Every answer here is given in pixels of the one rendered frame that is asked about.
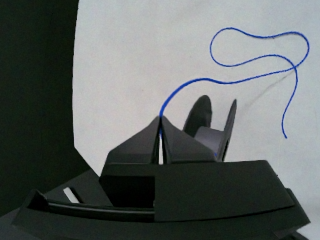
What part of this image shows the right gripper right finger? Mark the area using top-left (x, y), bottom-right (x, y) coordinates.
top-left (162, 115), bottom-right (218, 164)

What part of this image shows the blue cable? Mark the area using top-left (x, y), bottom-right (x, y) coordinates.
top-left (159, 27), bottom-right (310, 139)

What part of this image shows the black cable reel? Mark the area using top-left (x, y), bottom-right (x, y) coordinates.
top-left (182, 95), bottom-right (237, 162)

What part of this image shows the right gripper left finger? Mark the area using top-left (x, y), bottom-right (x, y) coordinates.
top-left (104, 116), bottom-right (160, 165)

